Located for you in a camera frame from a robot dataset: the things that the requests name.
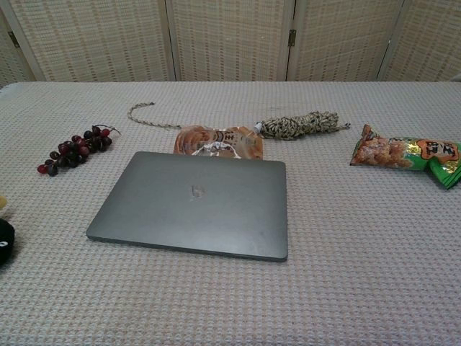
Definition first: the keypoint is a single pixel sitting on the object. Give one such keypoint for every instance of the silver grey laptop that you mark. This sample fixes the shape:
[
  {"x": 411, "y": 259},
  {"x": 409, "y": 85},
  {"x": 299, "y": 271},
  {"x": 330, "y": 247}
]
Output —
[{"x": 187, "y": 209}]

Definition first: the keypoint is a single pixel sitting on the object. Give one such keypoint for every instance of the woven folding screen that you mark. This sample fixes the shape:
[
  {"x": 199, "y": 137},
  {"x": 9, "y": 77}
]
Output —
[{"x": 230, "y": 36}]

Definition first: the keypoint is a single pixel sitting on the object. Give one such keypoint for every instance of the orange foil snack pouch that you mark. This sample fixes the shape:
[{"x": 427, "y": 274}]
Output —
[{"x": 201, "y": 140}]

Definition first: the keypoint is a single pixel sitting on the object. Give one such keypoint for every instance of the dark red grape bunch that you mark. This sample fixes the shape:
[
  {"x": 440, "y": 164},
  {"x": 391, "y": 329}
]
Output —
[{"x": 77, "y": 147}]

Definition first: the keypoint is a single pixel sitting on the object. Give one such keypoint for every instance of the green snack bag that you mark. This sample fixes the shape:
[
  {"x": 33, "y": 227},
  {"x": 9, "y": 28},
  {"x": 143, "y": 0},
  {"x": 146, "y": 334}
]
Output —
[{"x": 396, "y": 151}]

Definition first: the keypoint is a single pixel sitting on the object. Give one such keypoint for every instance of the black white plush toy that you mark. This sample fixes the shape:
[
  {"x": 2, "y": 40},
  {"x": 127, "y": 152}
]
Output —
[{"x": 5, "y": 238}]

